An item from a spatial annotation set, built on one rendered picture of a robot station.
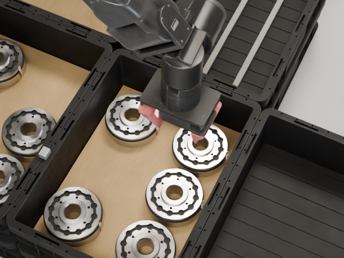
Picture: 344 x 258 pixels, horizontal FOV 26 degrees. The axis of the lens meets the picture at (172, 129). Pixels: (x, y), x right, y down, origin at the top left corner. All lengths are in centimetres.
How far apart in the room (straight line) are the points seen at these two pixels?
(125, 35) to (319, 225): 57
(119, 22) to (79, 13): 66
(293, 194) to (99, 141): 37
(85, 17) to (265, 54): 38
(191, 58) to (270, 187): 46
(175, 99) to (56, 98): 49
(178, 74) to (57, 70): 57
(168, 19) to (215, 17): 11
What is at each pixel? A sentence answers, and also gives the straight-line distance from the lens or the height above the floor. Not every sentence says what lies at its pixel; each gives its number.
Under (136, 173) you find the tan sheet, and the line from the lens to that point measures 138.
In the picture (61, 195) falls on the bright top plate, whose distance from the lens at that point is 134.
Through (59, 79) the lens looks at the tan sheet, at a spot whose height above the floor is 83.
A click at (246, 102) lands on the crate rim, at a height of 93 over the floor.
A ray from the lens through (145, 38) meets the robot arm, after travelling 95.
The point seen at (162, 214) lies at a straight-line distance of 130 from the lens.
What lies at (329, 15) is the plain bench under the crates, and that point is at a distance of 178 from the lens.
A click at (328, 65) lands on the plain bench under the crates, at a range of 169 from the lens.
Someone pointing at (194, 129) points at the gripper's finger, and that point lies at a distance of 106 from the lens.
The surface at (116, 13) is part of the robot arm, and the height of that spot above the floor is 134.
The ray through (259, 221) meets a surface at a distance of 134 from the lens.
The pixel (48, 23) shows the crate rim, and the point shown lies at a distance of 146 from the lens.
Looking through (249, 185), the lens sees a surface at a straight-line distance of 137.
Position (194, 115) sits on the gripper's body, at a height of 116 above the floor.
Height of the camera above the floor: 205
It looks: 60 degrees down
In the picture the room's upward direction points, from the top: straight up
